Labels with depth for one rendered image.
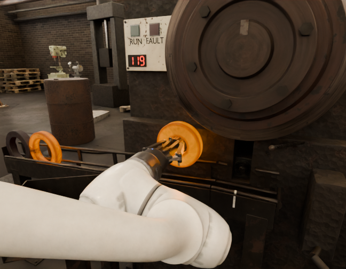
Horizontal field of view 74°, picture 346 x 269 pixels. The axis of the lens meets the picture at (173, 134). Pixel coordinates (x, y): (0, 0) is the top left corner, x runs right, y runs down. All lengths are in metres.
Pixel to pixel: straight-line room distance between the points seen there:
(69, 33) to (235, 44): 9.56
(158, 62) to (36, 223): 0.72
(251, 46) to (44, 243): 0.49
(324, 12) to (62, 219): 0.58
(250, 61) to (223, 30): 0.10
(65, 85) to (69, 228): 3.07
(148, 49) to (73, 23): 8.97
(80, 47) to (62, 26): 1.08
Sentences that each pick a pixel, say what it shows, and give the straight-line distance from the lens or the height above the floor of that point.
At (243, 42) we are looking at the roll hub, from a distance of 0.55.
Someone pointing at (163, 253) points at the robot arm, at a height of 0.86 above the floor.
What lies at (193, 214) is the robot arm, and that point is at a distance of 0.40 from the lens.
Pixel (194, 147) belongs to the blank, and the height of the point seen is 0.83.
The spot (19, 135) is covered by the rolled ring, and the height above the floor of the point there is 0.75.
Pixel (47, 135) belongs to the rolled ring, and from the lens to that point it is 1.20.
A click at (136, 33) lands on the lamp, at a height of 1.19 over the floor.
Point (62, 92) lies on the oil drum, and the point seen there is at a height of 0.73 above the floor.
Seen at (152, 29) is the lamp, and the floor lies 1.20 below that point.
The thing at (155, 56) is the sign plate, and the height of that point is 1.11.
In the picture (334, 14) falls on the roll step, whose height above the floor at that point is 1.18.
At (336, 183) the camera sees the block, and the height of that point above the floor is 0.80.
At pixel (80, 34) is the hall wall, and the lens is 9.60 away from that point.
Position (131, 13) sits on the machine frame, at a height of 1.26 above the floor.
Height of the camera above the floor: 1.09
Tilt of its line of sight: 17 degrees down
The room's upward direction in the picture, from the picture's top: straight up
